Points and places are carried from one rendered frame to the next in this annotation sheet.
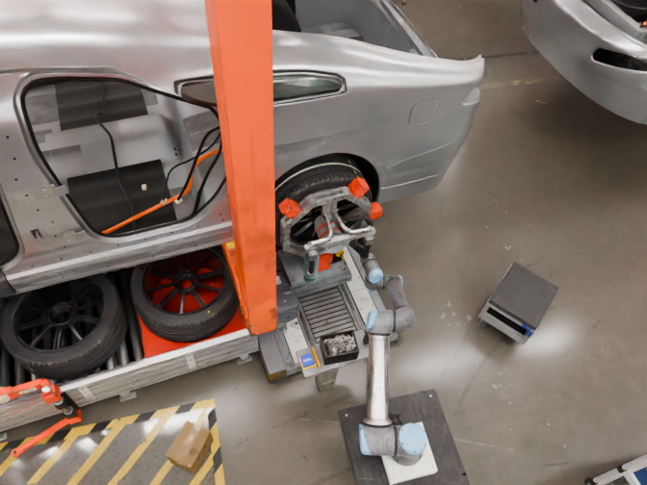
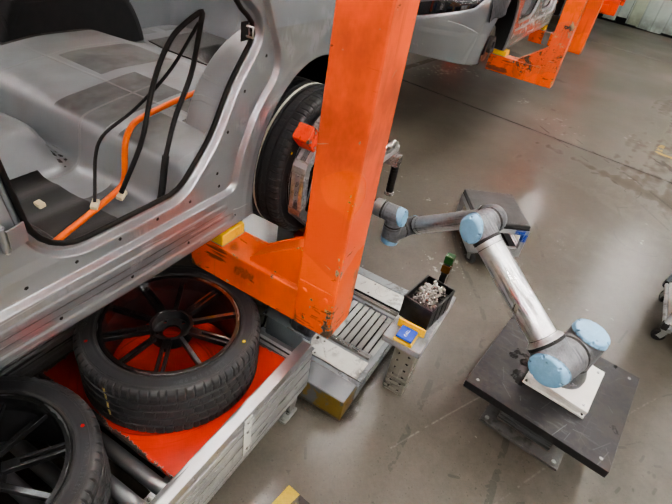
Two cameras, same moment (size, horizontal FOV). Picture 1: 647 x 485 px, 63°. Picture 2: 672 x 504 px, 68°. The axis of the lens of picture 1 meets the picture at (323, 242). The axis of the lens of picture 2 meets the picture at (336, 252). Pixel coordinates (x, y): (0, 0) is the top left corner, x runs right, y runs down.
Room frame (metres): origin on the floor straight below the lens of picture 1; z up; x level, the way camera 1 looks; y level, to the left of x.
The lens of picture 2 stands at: (0.34, 1.19, 1.90)
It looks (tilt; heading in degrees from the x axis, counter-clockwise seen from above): 37 degrees down; 320
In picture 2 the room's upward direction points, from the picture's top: 11 degrees clockwise
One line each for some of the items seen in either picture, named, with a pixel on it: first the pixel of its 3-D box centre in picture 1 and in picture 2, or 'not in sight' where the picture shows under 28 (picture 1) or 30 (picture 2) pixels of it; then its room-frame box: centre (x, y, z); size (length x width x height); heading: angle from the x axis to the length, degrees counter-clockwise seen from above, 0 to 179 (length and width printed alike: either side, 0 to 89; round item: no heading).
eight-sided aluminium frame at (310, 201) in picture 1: (325, 224); (330, 169); (1.92, 0.00, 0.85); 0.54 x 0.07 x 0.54; 116
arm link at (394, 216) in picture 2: (373, 270); (394, 214); (1.78, -0.32, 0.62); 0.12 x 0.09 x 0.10; 26
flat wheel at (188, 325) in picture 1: (187, 288); (172, 340); (1.65, 0.82, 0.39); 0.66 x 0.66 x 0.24
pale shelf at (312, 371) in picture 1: (334, 353); (420, 317); (1.29, -0.14, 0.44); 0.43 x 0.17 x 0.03; 116
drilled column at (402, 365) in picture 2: (326, 370); (405, 355); (1.28, -0.11, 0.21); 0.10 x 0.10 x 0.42; 26
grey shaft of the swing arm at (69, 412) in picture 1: (62, 403); not in sight; (0.88, 1.36, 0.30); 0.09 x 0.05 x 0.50; 116
